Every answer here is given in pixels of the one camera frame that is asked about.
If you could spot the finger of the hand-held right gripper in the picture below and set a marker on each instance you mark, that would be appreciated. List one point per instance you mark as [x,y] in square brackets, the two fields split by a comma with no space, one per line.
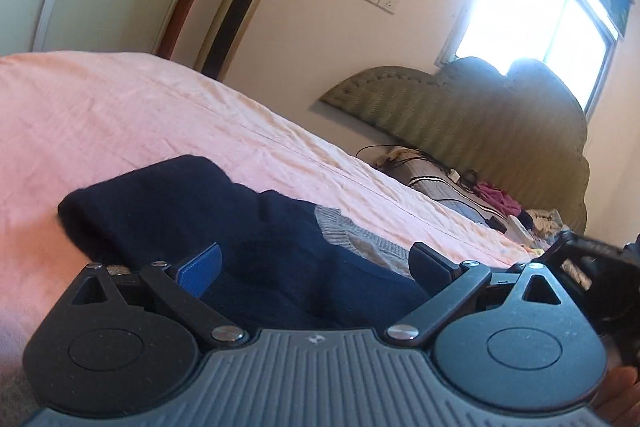
[570,252]

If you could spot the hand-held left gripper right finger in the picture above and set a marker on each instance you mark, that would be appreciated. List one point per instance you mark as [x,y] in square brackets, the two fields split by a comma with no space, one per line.
[425,262]

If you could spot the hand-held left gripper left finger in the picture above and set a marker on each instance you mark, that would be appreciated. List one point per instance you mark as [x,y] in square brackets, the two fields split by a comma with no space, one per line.
[200,269]

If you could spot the navy and grey knit sweater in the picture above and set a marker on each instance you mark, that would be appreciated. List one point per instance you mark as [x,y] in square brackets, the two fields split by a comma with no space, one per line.
[280,257]

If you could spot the pile of mixed clothes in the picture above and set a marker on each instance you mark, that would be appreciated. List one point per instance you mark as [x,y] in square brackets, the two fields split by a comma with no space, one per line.
[545,227]

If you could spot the pile of clothes and pillows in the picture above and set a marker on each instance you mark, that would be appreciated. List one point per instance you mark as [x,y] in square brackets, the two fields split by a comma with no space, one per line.
[430,184]

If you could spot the pink cloth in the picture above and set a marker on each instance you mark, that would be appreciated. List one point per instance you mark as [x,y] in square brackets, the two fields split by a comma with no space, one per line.
[495,199]

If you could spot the olive padded headboard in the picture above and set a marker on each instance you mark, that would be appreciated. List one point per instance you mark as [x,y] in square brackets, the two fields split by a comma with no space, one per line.
[475,117]

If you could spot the pink bed sheet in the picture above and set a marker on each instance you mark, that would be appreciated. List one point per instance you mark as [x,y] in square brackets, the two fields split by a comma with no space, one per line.
[125,117]

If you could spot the bright window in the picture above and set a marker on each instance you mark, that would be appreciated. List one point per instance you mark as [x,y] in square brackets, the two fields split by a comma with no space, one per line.
[520,7]

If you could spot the gold tower air conditioner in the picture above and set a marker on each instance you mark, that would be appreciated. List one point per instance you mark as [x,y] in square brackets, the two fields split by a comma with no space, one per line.
[240,7]

